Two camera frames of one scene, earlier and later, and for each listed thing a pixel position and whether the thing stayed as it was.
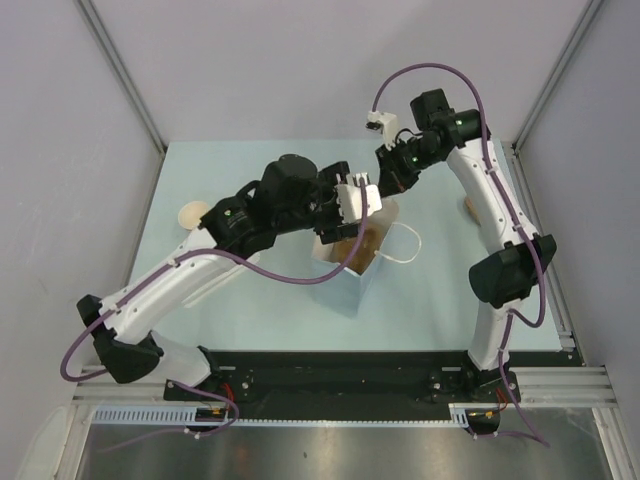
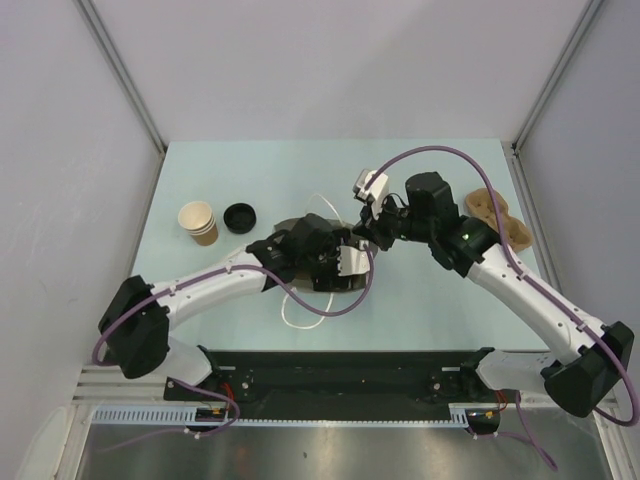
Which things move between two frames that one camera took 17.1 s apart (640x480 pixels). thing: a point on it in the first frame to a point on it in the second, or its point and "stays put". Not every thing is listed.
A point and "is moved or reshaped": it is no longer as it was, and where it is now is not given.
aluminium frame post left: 123,74 stays put
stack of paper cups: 190,213 stays put
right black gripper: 392,180 to 370,227
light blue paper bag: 379,287 is moved or reshaped
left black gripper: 335,228 to 326,280
